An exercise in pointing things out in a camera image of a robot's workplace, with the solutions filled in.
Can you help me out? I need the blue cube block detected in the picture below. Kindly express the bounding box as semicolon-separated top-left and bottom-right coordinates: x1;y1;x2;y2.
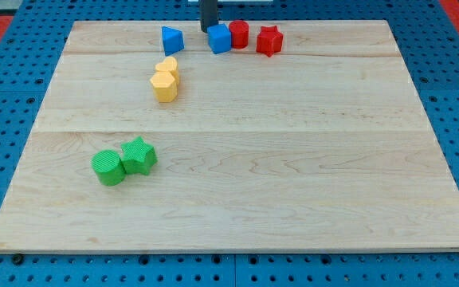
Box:
207;24;231;54

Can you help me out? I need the blue triangle block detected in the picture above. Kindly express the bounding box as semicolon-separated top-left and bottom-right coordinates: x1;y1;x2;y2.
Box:
161;26;184;56

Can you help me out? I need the light wooden board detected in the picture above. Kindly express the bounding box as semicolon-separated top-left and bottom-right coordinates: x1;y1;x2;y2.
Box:
0;20;459;254

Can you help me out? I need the yellow hexagon block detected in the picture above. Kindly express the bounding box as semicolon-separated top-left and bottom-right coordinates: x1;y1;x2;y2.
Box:
150;72;178;103

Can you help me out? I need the green star block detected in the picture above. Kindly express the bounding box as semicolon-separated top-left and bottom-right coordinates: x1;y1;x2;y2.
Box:
121;136;158;175

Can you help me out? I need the yellow heart block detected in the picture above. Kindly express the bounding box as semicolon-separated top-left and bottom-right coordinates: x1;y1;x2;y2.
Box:
155;56;180;85

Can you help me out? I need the red star block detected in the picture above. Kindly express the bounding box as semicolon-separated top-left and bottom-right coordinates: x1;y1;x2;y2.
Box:
256;26;284;57

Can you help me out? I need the red cylinder block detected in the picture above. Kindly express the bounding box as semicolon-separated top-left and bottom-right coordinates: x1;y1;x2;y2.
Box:
229;20;249;49

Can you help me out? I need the green cylinder block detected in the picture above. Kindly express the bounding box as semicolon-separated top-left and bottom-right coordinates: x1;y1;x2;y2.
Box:
91;150;126;186

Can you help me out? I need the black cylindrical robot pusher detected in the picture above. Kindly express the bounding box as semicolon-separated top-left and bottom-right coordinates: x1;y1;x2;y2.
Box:
198;0;218;33

